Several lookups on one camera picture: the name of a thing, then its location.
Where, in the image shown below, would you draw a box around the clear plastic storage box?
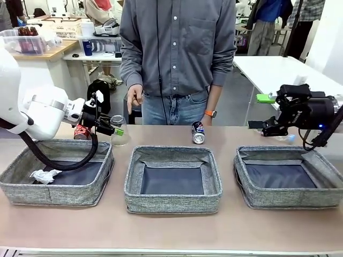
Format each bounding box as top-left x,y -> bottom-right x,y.
0,28 -> 49,56

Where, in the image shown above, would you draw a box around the grey button shirt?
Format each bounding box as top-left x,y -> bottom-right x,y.
119,0 -> 238,97

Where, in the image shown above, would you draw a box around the wooden top table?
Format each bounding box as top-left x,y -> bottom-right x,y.
10,39 -> 79,63

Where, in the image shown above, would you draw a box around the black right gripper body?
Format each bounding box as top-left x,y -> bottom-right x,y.
286,92 -> 336,132

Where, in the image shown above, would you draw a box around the brown wooden frame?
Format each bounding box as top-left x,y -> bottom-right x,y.
42,16 -> 83,24

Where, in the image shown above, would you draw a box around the person in beige coat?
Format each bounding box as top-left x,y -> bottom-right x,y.
84,0 -> 113,24

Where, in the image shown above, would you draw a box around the grey fabric basket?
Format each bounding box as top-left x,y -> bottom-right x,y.
233,145 -> 343,209
0,138 -> 115,207
124,146 -> 223,214

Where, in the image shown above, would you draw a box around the white paper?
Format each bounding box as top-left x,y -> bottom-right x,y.
29,169 -> 63,185

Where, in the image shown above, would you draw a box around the aluminium table frame rail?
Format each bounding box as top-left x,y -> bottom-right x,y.
0,247 -> 343,257

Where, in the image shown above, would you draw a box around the blue drink bottle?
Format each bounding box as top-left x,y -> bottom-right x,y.
81,39 -> 94,57

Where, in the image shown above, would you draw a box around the black backpack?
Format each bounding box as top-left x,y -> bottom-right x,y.
87,79 -> 111,118

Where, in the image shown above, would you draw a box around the clear striped box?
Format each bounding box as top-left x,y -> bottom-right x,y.
91,40 -> 121,53

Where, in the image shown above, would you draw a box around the large white table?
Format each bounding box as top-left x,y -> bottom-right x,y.
232,55 -> 343,113

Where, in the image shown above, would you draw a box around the crushed red soda can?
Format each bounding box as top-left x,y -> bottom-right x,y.
73,124 -> 93,141

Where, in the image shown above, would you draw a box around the person's left forearm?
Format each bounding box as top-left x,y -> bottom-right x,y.
206,84 -> 223,112

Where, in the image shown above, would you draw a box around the clear bottle with blue cap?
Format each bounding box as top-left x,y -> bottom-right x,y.
275,134 -> 296,144

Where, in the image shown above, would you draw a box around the blue Pepsi can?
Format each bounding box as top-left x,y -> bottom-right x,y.
191,120 -> 206,145

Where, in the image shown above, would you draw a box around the person in blue top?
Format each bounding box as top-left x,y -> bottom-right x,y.
246,0 -> 293,56

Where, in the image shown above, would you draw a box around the person in plaid shirt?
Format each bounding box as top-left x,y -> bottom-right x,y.
285,0 -> 325,60

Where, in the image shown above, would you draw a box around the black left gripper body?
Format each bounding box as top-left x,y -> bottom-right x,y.
81,103 -> 115,136

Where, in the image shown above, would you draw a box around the white plastic jar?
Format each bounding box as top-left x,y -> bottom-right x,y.
80,21 -> 95,37

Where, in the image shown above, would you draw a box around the clear plastic cup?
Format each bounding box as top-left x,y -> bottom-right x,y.
109,115 -> 131,147

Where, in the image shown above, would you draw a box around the white headset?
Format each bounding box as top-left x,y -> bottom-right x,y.
93,18 -> 120,37

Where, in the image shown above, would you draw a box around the white desk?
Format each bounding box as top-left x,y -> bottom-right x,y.
63,50 -> 123,62

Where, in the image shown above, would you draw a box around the white lattice crate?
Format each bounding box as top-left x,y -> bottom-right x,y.
55,22 -> 83,41

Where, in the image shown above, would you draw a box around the person's right hand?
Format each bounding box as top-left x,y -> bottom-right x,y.
126,84 -> 145,116

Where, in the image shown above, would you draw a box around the blue jeans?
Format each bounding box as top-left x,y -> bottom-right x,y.
141,89 -> 210,126

